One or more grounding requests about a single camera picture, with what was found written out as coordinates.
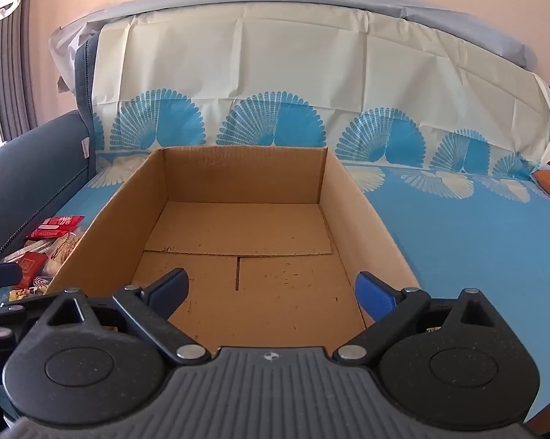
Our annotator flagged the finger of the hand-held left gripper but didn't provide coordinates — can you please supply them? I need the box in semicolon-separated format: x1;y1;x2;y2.
0;262;23;290
0;301;30;353

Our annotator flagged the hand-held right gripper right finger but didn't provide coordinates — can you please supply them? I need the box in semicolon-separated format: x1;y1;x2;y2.
332;271;501;367

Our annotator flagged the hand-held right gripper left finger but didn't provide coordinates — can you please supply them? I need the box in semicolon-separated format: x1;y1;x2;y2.
41;267;212;367

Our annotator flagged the small red square packet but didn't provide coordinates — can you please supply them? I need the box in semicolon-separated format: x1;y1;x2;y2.
16;255;48;287

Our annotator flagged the clear cracker packet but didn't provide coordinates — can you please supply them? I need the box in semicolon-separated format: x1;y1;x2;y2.
45;231;83;277

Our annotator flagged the red spicy strip packet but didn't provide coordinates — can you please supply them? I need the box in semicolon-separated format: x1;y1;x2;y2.
27;216;85;240

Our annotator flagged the brown cardboard box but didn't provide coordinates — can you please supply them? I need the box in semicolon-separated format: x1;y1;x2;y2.
46;145;422;352

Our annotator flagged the blue and cream printed cloth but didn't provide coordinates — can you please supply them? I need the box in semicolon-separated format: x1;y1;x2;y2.
0;1;550;431

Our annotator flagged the blue fabric sofa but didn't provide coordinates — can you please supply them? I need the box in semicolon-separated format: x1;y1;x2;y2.
0;37;98;267

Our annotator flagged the grey curtain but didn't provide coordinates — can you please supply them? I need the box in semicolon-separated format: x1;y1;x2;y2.
0;0;35;147

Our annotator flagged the white crumpled tissue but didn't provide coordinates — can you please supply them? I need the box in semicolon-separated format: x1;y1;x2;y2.
50;9;103;97

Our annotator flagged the light blue sheet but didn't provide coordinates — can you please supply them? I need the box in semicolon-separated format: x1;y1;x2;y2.
58;0;537;70

